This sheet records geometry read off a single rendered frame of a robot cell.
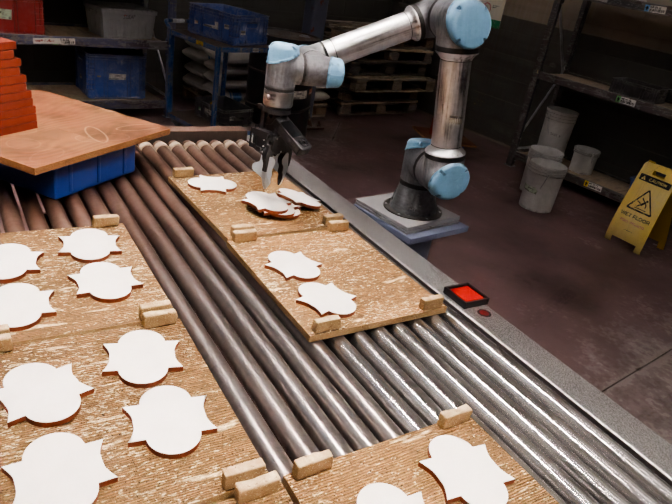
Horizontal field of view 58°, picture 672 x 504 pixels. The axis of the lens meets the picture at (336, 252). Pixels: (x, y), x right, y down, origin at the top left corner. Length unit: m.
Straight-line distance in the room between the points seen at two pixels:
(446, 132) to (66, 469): 1.26
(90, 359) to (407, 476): 0.54
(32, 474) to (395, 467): 0.49
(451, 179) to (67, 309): 1.06
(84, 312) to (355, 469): 0.57
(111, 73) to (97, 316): 4.57
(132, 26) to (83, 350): 4.70
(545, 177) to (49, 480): 4.46
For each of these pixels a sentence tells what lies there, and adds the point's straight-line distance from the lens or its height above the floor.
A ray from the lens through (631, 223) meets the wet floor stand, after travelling 4.87.
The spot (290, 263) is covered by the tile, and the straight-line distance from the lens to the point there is 1.39.
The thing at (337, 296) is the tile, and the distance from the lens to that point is 1.29.
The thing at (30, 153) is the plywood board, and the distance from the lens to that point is 1.66.
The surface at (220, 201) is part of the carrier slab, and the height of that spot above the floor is 0.94.
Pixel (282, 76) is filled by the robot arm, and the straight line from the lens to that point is 1.53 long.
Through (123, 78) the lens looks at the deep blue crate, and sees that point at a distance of 5.70.
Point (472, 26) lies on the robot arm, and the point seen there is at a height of 1.48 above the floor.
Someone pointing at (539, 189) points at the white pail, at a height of 0.19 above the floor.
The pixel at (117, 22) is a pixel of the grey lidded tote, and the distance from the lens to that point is 5.58.
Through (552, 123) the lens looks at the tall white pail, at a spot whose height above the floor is 0.49.
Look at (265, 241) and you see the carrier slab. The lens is 1.49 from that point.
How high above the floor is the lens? 1.60
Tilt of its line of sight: 26 degrees down
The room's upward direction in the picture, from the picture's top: 10 degrees clockwise
